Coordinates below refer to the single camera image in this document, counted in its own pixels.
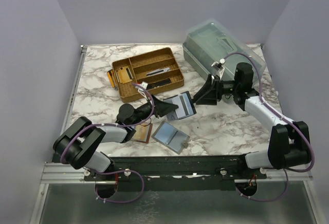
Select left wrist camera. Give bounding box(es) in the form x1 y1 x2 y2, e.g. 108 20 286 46
139 82 149 89

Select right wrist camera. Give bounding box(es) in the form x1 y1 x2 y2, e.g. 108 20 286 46
211 59 226 80

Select grey card holder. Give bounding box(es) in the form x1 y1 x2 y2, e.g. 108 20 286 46
152 121 190 154

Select woven rattan divider tray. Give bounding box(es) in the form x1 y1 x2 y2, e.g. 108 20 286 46
107 47 185 103

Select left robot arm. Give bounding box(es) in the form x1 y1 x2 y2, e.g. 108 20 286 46
53 95 178 180

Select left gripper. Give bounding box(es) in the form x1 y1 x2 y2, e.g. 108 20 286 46
130 94 178 127

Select aluminium frame rail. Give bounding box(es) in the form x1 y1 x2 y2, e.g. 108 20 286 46
41 161 88 183

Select silver card with stripe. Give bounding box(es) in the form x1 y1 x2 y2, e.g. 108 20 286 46
159 67 170 72

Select gold cards beside tray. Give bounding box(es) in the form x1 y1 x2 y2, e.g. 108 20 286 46
107 70 117 89

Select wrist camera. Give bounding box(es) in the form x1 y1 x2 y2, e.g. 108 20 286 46
211 59 226 80
139 82 149 89

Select brown card holder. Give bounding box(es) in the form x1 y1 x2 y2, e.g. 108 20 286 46
131 123 153 143

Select black card holder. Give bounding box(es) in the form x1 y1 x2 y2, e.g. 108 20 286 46
163 91 196 121

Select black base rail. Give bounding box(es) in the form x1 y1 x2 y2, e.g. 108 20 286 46
83 155 266 191

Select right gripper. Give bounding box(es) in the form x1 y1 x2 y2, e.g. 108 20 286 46
193 75 240 106

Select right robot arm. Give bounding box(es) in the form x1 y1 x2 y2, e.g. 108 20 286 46
193 63 312 179

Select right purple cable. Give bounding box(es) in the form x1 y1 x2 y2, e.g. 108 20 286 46
223 52 316 202

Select green clear-lid storage box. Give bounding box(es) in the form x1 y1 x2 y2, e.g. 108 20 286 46
182 19 266 83

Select black VIP card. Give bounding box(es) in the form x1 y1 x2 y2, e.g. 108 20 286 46
146 78 172 90

